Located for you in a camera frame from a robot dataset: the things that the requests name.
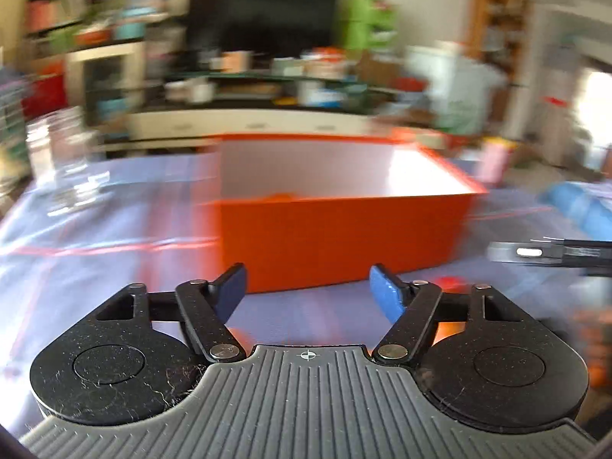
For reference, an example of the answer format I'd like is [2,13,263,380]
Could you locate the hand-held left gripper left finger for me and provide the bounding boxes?
[93,263,248,363]

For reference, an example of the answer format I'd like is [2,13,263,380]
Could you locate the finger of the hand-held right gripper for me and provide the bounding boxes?
[487,238,612,277]

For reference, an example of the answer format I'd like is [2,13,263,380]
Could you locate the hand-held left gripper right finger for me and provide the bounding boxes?
[369,264,524,366]

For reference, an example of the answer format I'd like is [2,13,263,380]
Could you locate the orange cardboard box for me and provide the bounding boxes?
[209,133,483,294]

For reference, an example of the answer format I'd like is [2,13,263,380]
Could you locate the blue cloth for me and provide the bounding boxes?
[538,181,612,242]

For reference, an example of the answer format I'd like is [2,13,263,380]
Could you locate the pink bottle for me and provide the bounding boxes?
[477,138,511,186]

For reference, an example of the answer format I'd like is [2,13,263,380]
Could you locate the plaid blue blanket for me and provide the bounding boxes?
[0,153,612,441]

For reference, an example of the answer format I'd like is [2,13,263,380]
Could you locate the white drawer television cabinet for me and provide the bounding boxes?
[101,106,386,148]

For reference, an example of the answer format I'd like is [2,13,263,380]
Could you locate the clear glass jar mug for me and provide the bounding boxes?
[26,106,104,212]

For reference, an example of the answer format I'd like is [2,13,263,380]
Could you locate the wooden bookshelf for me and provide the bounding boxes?
[470,0,532,73]

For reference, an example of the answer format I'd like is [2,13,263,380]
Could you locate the green plastic stacking bins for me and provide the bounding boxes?
[343,0,399,52]

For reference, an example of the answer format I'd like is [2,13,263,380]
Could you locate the black television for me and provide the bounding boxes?
[186,0,339,62]

